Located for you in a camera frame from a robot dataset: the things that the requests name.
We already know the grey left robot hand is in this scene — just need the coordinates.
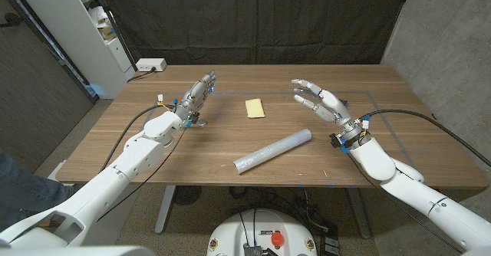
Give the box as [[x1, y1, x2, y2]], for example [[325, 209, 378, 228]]
[[174, 70, 217, 129]]

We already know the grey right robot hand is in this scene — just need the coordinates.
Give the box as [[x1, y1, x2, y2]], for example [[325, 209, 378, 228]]
[[290, 78, 371, 149]]

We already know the white power outlet box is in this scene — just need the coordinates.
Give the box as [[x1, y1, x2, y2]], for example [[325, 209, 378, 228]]
[[135, 57, 168, 73]]

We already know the black curtain backdrop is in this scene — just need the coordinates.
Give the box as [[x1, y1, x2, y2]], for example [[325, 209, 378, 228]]
[[95, 0, 414, 66]]

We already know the black stand pole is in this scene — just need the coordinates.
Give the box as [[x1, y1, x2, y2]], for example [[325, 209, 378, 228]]
[[88, 0, 139, 72]]

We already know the cardboard box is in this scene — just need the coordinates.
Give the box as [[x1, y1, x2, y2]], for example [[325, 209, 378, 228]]
[[97, 21, 117, 41]]

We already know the grey table leg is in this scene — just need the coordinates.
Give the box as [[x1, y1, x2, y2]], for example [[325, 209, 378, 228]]
[[346, 188, 372, 240], [154, 185, 176, 235]]

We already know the white shelf cabinet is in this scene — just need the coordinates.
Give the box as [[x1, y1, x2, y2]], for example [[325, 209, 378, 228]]
[[11, 0, 136, 100]]

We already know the red emergency stop button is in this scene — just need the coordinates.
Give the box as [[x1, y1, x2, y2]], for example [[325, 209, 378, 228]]
[[270, 231, 285, 248]]

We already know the white robot torso base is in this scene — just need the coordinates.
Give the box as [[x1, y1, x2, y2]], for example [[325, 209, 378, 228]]
[[206, 208, 318, 256]]

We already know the person leg in jeans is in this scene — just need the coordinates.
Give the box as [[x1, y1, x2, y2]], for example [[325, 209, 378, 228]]
[[0, 148, 74, 232]]

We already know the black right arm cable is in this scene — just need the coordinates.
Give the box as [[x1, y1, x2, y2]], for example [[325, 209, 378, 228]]
[[358, 108, 491, 169]]

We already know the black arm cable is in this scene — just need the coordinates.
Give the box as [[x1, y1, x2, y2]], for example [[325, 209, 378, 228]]
[[99, 103, 176, 172], [358, 108, 491, 169]]

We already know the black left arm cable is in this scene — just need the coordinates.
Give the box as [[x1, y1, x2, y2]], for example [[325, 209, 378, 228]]
[[99, 103, 176, 172]]

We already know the black door handle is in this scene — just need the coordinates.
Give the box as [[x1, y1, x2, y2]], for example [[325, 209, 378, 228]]
[[0, 12, 23, 29]]

